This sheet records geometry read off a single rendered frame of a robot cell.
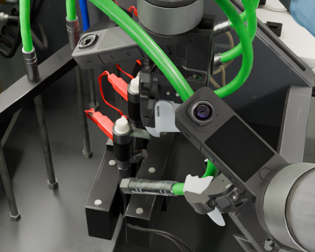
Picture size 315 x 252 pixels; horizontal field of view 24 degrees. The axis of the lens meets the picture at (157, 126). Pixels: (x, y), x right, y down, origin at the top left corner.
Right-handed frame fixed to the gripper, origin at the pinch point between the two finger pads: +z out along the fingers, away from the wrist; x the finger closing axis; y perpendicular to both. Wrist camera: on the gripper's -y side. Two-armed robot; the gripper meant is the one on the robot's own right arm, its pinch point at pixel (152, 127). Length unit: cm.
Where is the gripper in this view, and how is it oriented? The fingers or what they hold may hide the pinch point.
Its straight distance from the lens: 98.9
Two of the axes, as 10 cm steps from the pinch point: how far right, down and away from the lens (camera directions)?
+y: 9.7, 1.7, -1.5
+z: 0.0, 6.6, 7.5
